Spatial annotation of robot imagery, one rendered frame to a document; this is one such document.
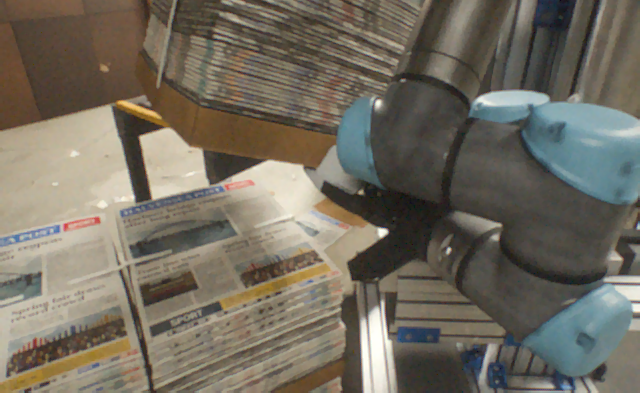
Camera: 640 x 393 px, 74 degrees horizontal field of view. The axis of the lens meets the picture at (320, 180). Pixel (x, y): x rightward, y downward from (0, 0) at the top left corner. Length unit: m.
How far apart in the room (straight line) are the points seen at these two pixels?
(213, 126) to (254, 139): 0.05
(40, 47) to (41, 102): 0.45
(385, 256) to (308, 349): 0.28
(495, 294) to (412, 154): 0.13
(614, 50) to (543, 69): 0.36
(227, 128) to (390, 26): 0.24
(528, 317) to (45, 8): 4.19
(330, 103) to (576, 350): 0.34
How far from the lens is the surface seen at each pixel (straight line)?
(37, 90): 4.34
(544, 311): 0.36
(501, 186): 0.32
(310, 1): 0.51
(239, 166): 1.27
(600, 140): 0.30
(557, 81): 0.94
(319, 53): 0.50
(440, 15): 0.40
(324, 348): 0.74
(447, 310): 0.90
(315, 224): 2.25
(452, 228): 0.41
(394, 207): 0.47
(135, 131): 1.64
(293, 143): 0.50
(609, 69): 0.65
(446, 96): 0.36
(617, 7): 0.62
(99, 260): 0.76
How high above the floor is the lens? 1.25
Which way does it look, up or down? 28 degrees down
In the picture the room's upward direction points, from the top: straight up
